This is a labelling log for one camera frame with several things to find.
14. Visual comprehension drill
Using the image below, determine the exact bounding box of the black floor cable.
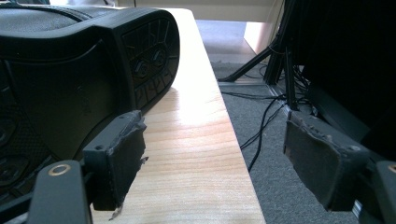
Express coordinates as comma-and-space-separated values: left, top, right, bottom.
239, 92, 288, 173

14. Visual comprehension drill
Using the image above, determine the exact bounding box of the dark curtain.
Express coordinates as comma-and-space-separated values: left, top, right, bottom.
293, 0, 396, 162

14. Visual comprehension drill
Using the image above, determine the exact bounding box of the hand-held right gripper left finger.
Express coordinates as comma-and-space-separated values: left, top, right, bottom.
82, 109, 149, 221

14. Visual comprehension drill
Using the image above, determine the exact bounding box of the black leather shoe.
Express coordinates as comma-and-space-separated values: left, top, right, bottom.
0, 3, 181, 206

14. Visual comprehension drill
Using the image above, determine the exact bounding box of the black tripod stand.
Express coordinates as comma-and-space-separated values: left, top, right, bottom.
218, 0, 302, 111

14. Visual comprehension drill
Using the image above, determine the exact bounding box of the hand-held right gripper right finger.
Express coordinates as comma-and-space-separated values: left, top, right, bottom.
283, 110, 372, 213

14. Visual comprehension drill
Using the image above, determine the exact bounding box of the beige cabinet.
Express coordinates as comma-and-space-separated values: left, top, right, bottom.
118, 0, 285, 55

